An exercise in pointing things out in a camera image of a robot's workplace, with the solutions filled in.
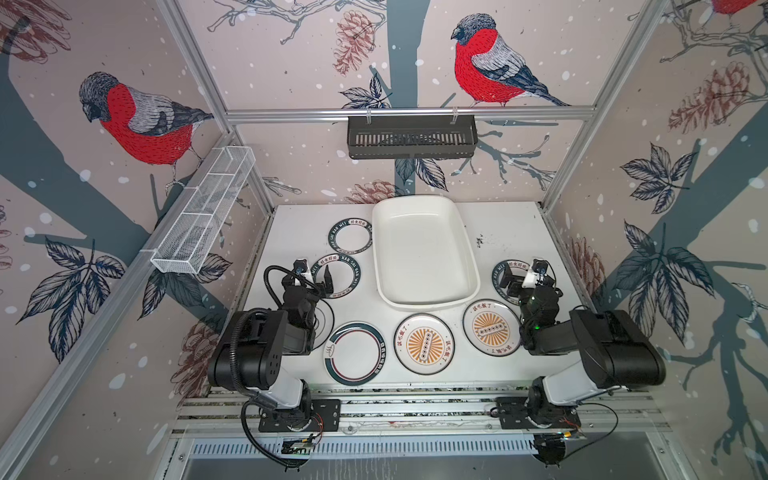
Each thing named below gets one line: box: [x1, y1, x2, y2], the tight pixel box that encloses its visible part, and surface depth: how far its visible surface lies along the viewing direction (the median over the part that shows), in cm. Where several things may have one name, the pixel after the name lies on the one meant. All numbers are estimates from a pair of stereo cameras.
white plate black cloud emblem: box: [310, 299, 335, 351], surface depth 92 cm
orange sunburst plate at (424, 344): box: [393, 313, 455, 376], surface depth 87 cm
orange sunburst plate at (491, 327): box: [462, 298, 522, 357], surface depth 90 cm
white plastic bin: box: [372, 195, 481, 311], surface depth 102 cm
